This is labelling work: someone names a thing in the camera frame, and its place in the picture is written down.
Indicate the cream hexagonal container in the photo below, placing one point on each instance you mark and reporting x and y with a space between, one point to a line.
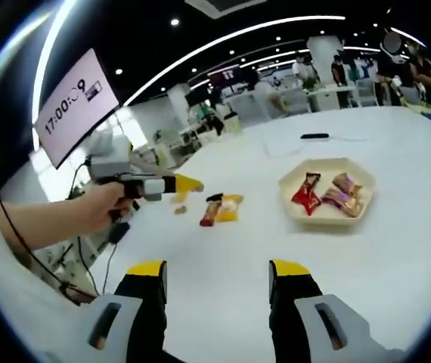
329 224

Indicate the person's left hand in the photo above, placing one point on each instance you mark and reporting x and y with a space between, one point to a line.
104 206

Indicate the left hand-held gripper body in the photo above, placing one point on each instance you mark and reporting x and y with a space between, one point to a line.
111 162

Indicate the long curved ceiling light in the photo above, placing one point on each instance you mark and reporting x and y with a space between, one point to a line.
39 66
230 33

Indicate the small orange food packet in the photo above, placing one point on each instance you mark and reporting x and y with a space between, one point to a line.
180 197

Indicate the black oblong device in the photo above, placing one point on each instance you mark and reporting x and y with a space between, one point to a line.
315 136

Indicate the tall drink cup dark lid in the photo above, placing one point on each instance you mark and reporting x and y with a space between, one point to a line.
234 123

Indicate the small red food packet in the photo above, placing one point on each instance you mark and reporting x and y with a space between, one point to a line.
298 197

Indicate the yellow food packet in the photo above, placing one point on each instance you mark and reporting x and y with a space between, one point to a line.
231 208

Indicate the black rounded object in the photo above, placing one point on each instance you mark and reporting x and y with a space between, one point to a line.
119 232

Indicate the ceiling air vent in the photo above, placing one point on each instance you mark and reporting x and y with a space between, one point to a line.
219 4

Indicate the black food packet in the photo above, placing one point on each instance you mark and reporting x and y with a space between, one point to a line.
215 196

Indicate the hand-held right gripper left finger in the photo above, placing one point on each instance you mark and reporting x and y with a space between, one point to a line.
143 302

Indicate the brown orange food bar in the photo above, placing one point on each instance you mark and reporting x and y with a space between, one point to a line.
211 213

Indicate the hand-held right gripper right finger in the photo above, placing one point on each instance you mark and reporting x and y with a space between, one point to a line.
291 302

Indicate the purple gold food packet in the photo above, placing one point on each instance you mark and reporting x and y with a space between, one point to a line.
348 183
342 203

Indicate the large white display screen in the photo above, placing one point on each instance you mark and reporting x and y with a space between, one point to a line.
75 109

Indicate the person's white shirt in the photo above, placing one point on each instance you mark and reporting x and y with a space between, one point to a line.
15 310

